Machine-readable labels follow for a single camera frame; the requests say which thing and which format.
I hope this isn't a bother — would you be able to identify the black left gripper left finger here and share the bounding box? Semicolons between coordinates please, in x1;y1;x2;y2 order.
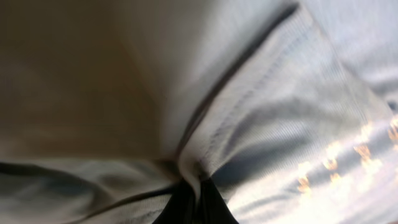
153;180;195;224

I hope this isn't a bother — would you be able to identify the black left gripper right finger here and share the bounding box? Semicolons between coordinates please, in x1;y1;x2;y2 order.
200;179;238;224

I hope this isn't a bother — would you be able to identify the light blue printed t-shirt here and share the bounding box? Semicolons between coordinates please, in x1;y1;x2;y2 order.
1;1;397;223

